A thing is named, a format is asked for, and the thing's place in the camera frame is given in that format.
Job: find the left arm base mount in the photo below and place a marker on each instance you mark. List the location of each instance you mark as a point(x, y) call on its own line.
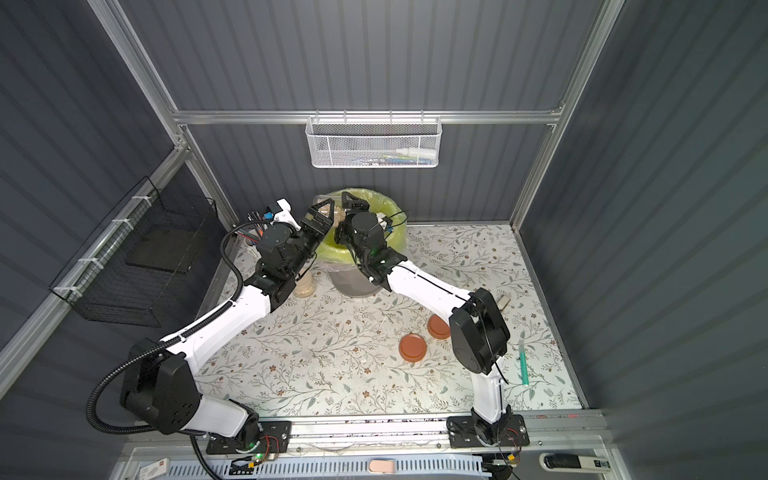
point(270, 437)

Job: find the pens in cup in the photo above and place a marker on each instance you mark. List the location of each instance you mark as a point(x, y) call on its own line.
point(251, 234)

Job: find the oatmeal jar with beige lid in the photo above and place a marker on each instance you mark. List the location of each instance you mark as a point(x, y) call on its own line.
point(305, 286)

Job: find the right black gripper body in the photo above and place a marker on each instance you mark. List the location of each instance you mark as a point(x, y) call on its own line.
point(347, 217)

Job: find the white tube in basket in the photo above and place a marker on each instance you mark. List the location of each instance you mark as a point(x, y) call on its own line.
point(420, 154)

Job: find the grey bin with green bag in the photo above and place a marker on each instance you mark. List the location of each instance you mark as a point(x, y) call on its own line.
point(336, 261)

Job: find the small beige object on table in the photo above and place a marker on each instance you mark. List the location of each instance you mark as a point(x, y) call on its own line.
point(503, 302)

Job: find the green pen on table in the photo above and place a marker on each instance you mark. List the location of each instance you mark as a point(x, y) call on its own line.
point(524, 373)

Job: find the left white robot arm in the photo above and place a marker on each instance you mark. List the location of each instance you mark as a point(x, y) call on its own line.
point(159, 385)

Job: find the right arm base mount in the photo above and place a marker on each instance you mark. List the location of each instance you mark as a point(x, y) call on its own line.
point(474, 432)

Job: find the white wire wall basket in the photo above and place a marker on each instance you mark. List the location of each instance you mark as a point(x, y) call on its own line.
point(369, 145)

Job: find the black wire side basket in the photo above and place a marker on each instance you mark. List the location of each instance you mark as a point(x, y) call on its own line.
point(152, 266)

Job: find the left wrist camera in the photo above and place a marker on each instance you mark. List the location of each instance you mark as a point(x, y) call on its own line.
point(280, 212)

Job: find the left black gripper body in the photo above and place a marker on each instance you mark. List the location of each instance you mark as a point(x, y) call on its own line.
point(310, 227)

